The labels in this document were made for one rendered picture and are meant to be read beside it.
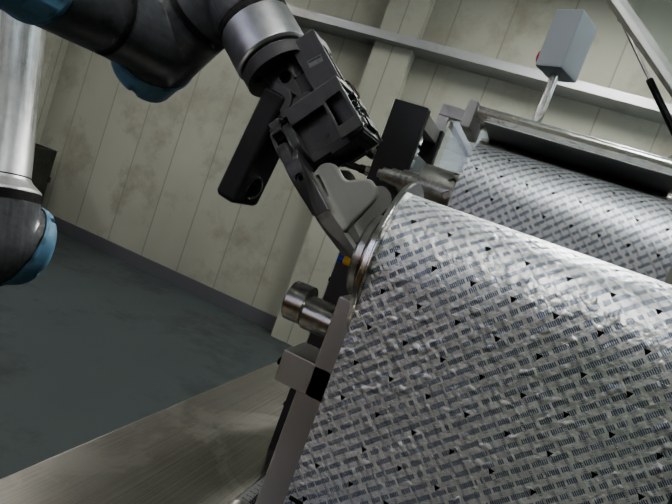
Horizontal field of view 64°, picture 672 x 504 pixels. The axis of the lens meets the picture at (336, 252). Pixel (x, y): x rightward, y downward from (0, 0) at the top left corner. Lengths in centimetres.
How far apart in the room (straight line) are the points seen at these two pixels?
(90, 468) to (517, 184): 58
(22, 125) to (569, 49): 85
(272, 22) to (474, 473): 42
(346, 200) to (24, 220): 50
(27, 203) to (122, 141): 464
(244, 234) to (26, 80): 388
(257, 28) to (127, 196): 487
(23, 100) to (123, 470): 51
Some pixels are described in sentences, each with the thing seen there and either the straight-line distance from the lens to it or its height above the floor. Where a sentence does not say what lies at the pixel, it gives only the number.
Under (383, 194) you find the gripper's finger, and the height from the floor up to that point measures 131.
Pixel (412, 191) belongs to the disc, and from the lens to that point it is 45.
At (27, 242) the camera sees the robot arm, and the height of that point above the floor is 108.
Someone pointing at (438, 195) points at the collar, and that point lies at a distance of 69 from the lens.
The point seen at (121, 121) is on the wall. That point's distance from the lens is 552.
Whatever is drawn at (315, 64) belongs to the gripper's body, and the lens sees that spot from 52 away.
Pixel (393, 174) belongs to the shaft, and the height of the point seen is 134.
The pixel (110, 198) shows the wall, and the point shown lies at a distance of 549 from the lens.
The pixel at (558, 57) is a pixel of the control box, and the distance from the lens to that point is 103.
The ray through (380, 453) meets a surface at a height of 112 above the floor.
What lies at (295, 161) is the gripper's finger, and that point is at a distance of 48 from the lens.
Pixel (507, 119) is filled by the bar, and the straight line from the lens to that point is 71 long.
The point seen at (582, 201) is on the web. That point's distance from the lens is 65.
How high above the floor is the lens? 130
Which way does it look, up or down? 6 degrees down
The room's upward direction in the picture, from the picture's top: 20 degrees clockwise
